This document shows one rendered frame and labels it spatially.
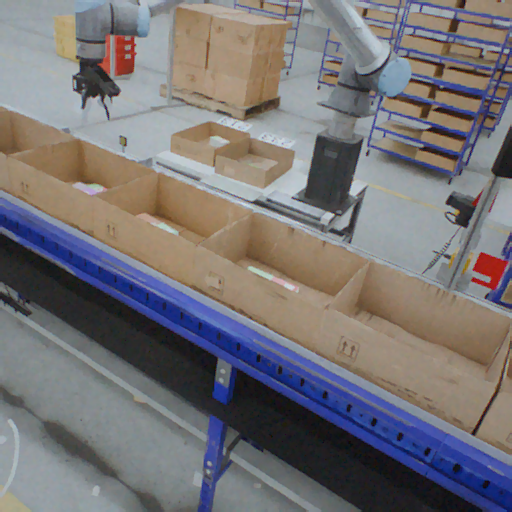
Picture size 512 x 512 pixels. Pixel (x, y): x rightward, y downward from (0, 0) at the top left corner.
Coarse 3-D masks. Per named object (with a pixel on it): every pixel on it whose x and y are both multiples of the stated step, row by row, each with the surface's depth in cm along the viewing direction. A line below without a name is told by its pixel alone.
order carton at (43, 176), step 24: (72, 144) 184; (24, 168) 161; (48, 168) 179; (72, 168) 188; (96, 168) 186; (120, 168) 179; (144, 168) 172; (24, 192) 166; (48, 192) 159; (72, 192) 152; (72, 216) 157
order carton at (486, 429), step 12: (504, 372) 107; (504, 384) 127; (492, 396) 108; (504, 396) 102; (492, 408) 105; (504, 408) 103; (480, 420) 111; (492, 420) 106; (504, 420) 104; (480, 432) 108; (492, 432) 107; (504, 432) 105; (492, 444) 108; (504, 444) 106
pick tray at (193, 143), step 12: (180, 132) 269; (192, 132) 280; (204, 132) 291; (216, 132) 293; (228, 132) 289; (240, 132) 285; (180, 144) 261; (192, 144) 258; (204, 144) 282; (228, 144) 263; (192, 156) 261; (204, 156) 257; (216, 156) 256
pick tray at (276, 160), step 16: (240, 144) 268; (256, 144) 277; (272, 144) 273; (224, 160) 246; (240, 160) 269; (256, 160) 273; (272, 160) 276; (288, 160) 262; (224, 176) 250; (240, 176) 246; (256, 176) 242; (272, 176) 249
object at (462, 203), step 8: (456, 192) 183; (448, 200) 181; (456, 200) 180; (464, 200) 179; (472, 200) 179; (456, 208) 181; (464, 208) 179; (472, 208) 178; (456, 216) 184; (464, 216) 182; (472, 216) 179
